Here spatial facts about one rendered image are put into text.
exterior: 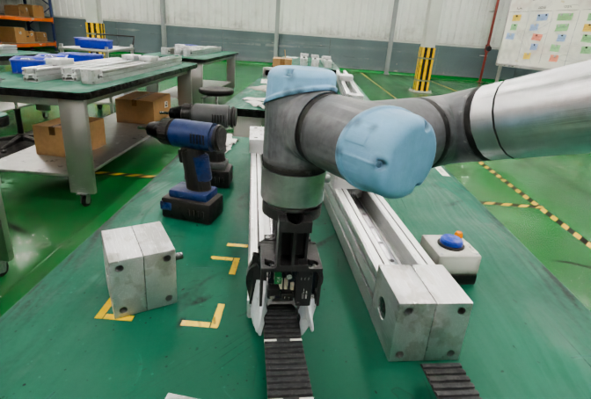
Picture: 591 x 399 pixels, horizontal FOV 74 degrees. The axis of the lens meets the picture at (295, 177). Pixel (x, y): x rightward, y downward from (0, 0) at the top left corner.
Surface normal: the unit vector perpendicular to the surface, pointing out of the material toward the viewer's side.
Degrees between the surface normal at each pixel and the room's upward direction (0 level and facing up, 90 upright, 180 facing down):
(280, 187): 90
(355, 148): 79
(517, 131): 110
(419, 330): 90
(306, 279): 90
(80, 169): 90
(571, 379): 0
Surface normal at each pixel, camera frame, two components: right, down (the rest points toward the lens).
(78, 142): -0.04, 0.34
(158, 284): 0.50, 0.33
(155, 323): 0.07, -0.94
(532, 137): -0.70, 0.52
